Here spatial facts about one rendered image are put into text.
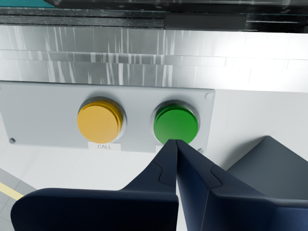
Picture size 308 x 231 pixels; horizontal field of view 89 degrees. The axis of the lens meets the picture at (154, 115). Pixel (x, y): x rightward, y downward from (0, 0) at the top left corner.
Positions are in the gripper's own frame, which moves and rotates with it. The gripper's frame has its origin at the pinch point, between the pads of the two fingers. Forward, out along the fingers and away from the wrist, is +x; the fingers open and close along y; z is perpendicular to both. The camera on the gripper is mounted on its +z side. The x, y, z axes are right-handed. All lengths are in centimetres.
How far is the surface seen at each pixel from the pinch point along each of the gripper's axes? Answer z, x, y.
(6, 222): -156, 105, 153
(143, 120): -0.4, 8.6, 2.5
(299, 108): -1.2, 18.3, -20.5
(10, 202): -129, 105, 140
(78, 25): 9.1, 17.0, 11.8
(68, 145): -3.6, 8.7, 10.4
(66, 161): -13.0, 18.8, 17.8
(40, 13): 9.1, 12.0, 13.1
